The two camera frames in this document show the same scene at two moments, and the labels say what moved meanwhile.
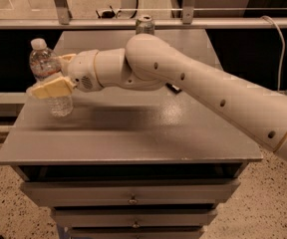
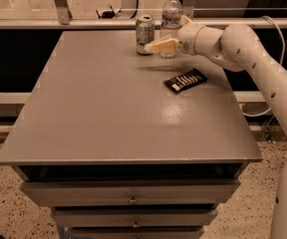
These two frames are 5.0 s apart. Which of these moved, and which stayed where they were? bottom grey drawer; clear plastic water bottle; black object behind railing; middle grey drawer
Moved: clear plastic water bottle
Stayed: bottom grey drawer; middle grey drawer; black object behind railing
